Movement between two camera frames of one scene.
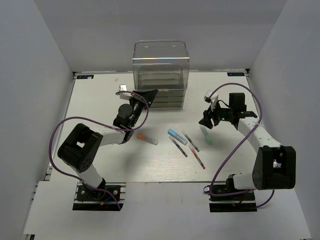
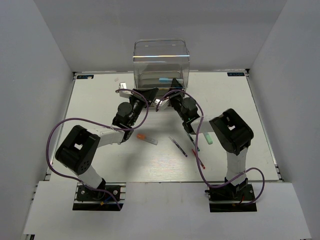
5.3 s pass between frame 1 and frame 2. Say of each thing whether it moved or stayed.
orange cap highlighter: stayed
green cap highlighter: stayed
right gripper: moved
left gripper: stayed
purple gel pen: stayed
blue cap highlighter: moved
